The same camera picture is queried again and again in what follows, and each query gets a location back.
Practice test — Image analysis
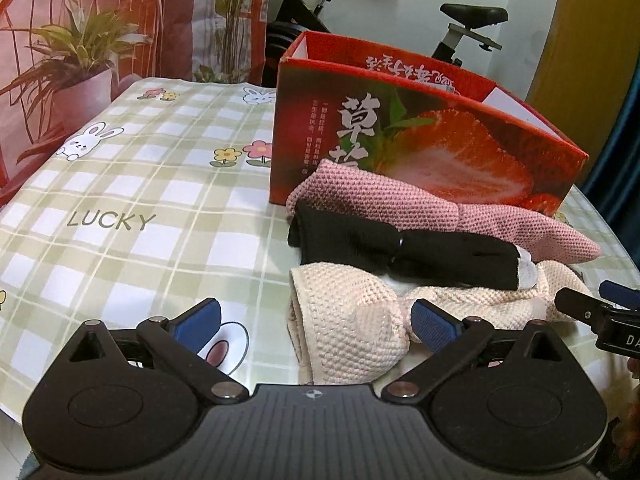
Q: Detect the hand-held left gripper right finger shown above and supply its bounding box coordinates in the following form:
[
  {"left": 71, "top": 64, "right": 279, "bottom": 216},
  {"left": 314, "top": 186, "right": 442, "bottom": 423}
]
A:
[{"left": 382, "top": 298, "right": 581, "bottom": 406}]

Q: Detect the checked printed tablecloth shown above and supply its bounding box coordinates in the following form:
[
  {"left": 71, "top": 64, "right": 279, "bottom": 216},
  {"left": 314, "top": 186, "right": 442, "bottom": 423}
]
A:
[{"left": 0, "top": 77, "right": 640, "bottom": 441}]

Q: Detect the printed backdrop cloth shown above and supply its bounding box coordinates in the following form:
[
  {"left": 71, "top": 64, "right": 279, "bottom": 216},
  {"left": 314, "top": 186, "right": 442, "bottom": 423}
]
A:
[{"left": 0, "top": 0, "right": 276, "bottom": 211}]

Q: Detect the cream knitted cloth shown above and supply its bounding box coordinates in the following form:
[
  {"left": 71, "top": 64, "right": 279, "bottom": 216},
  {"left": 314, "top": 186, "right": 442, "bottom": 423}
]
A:
[{"left": 286, "top": 259, "right": 596, "bottom": 383}]

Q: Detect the pink knitted cloth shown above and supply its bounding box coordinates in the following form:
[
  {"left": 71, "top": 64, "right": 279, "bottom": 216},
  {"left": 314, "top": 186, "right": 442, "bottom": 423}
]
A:
[{"left": 285, "top": 158, "right": 602, "bottom": 266}]

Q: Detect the black exercise bike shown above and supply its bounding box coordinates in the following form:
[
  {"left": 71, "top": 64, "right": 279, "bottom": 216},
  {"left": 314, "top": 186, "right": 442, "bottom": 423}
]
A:
[{"left": 265, "top": 0, "right": 510, "bottom": 71}]

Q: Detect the white cloth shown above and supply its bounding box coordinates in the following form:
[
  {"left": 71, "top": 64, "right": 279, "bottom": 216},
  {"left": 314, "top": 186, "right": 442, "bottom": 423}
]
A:
[{"left": 515, "top": 245, "right": 541, "bottom": 291}]

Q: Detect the teal curtain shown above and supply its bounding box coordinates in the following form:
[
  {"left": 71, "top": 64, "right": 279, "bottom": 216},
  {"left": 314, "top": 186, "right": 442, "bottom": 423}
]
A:
[{"left": 580, "top": 60, "right": 640, "bottom": 281}]

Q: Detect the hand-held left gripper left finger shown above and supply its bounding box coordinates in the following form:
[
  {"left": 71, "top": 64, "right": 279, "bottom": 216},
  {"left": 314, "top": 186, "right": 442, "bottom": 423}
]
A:
[{"left": 62, "top": 297, "right": 251, "bottom": 406}]

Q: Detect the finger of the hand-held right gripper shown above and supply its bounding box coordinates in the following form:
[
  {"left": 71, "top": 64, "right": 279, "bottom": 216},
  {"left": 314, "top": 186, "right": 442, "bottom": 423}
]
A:
[
  {"left": 599, "top": 280, "right": 640, "bottom": 311},
  {"left": 554, "top": 287, "right": 608, "bottom": 333}
]

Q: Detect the wooden door panel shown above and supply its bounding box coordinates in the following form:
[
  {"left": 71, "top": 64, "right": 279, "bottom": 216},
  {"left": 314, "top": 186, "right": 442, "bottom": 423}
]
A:
[{"left": 525, "top": 0, "right": 640, "bottom": 161}]

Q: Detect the red strawberry print box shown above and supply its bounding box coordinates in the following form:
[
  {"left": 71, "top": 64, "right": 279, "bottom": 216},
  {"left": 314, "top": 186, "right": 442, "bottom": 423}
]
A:
[{"left": 268, "top": 30, "right": 587, "bottom": 221}]

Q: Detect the black cloth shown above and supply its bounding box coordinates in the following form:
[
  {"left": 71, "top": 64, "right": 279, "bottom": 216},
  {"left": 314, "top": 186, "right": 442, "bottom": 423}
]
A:
[{"left": 287, "top": 200, "right": 523, "bottom": 291}]

